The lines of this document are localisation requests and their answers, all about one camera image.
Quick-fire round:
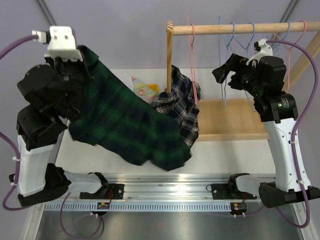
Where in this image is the dark green plaid skirt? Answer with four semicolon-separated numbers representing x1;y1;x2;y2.
68;45;192;171

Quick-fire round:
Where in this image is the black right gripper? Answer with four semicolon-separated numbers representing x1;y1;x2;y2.
212;53;265;98

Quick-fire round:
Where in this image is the aluminium mounting rail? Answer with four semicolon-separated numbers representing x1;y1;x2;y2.
42;139;307;213

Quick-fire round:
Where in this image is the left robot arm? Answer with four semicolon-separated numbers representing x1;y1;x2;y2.
9;57;109;207

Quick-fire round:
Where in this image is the pink wire hanger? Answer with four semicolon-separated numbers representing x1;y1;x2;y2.
284;19;308;87
187;12;198;106

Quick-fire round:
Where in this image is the navy white plaid skirt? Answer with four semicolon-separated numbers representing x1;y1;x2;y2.
152;65;201;148

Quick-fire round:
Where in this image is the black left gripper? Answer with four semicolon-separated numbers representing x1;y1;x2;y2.
47;46;97;116

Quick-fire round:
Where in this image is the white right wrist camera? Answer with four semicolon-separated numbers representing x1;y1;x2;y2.
246;38;273;66

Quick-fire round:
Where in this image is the pastel floral garment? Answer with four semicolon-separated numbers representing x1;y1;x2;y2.
132;76;158;105

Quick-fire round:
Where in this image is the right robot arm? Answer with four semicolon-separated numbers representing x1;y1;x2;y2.
212;53;320;208

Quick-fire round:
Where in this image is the blue wire hanger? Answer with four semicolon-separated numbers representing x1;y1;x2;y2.
235;21;256;112
272;20;292;56
217;16;237;110

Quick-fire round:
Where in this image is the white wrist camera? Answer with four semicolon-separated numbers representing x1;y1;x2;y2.
31;25;83;62
246;38;273;66

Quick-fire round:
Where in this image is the white grey garment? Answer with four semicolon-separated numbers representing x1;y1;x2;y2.
120;73;134;91

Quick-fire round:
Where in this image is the wooden clothes rack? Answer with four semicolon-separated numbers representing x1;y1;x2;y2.
166;21;320;141

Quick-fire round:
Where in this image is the yellow plastic tray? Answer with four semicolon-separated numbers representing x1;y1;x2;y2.
147;83;160;95

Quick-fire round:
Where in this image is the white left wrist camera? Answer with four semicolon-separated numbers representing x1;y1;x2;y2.
31;25;83;62

